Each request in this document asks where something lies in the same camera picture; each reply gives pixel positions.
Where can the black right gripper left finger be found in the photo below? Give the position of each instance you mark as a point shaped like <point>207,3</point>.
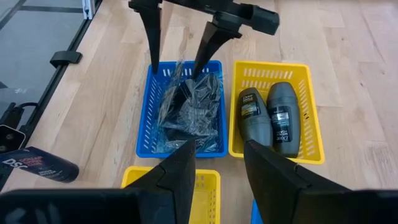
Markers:
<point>171,193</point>

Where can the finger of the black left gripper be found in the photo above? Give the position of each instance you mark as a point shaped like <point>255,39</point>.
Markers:
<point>154,37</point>
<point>214,43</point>

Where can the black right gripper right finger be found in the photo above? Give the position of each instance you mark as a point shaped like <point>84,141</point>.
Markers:
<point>280,193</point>

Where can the grey roll-on deodorant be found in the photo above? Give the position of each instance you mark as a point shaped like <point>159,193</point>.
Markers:
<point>253,118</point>
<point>284,124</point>

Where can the clear bag of black items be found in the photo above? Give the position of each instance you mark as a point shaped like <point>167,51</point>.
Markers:
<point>192,115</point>

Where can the blue slotted plastic basket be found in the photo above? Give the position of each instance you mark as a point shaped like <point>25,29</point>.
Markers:
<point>255,214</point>
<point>146,124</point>

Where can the yellow slotted plastic basket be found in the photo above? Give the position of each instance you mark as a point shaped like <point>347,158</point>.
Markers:
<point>234,124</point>
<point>205,172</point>

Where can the silver aluminium extrusion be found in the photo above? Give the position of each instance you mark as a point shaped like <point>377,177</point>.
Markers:
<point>87,7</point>

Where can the dark blue shave butter tube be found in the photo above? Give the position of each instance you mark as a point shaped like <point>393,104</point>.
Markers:
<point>46,166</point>

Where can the black frame clip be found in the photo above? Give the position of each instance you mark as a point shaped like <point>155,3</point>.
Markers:
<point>65,58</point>

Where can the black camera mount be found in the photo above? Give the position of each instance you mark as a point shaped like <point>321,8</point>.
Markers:
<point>12,116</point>

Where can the black table-level camera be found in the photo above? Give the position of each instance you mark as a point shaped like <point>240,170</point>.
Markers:
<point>11,137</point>

